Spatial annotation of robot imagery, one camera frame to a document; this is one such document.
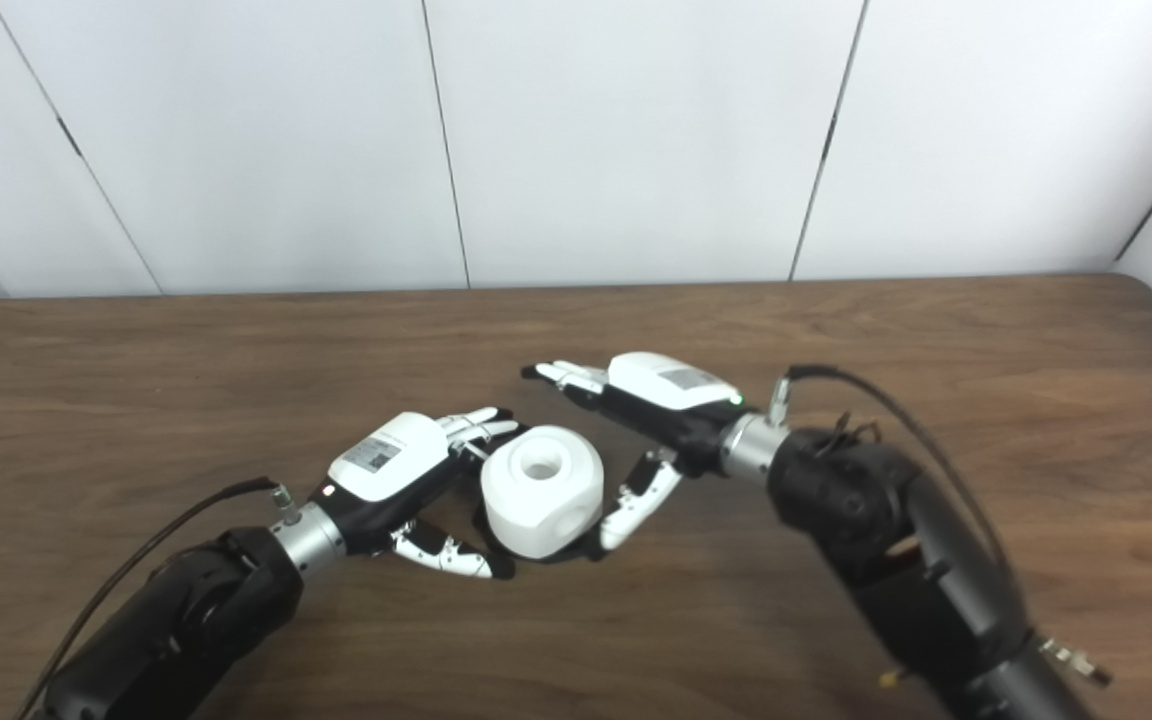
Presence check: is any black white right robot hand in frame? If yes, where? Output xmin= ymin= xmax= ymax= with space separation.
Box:
xmin=521 ymin=352 xmax=747 ymax=553

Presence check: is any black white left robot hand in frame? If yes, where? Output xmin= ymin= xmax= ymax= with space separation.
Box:
xmin=314 ymin=405 xmax=520 ymax=581

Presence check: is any round white plastic piece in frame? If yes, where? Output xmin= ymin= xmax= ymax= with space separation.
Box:
xmin=480 ymin=425 xmax=605 ymax=560

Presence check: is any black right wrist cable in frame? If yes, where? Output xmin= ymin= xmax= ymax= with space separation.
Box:
xmin=768 ymin=364 xmax=1112 ymax=689

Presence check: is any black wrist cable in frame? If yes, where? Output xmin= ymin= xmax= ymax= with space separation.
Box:
xmin=14 ymin=477 xmax=302 ymax=720
xmin=768 ymin=364 xmax=1112 ymax=689

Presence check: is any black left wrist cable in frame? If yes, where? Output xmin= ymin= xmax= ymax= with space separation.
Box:
xmin=14 ymin=477 xmax=302 ymax=720

